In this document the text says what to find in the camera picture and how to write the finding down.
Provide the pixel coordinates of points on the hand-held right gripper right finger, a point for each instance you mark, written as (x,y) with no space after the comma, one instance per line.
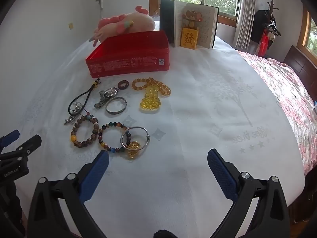
(223,173)

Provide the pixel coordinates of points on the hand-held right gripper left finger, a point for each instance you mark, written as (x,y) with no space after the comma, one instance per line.
(95,173)

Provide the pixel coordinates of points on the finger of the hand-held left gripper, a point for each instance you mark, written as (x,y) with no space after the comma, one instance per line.
(10,138)
(28,145)

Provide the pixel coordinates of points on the thin silver bangle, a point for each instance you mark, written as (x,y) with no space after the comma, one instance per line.
(137,128)

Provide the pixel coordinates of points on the red rectangular tin box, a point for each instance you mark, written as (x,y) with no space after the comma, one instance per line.
(128,62)

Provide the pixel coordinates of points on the gold pendant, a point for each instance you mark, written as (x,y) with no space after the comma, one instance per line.
(133,150)

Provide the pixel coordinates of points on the wide silver bangle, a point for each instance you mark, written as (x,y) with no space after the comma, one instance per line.
(109,111)

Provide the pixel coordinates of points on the pink floral quilt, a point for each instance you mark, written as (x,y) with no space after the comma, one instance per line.
(292,96)

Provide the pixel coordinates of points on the blue cloth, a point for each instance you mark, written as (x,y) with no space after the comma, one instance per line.
(315,104)

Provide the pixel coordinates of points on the dark wooden headboard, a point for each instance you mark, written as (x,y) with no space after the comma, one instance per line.
(302,64)

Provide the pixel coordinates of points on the red bag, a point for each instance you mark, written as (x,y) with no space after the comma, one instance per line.
(263,44)

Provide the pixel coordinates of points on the yellow card box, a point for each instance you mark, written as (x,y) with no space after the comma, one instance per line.
(189,38)

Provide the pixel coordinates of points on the black garment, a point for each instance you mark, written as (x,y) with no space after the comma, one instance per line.
(258,24)

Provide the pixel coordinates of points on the pink plush toy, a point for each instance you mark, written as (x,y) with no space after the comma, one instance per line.
(133,22)

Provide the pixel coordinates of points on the cartoon mouse bookmark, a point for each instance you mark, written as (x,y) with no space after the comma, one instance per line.
(192,17)

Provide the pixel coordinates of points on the beige curtain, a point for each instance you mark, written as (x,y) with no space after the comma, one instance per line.
(244,14)

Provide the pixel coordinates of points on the dark blue gift box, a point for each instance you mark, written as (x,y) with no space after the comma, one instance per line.
(168,22)

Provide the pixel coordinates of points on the small wooden framed window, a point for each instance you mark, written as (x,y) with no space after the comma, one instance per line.
(310,37)

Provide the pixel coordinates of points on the wooden coat rack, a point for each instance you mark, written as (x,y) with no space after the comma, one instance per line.
(272,7)

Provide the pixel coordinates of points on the white wall-mounted device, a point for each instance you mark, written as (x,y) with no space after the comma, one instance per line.
(100,1)

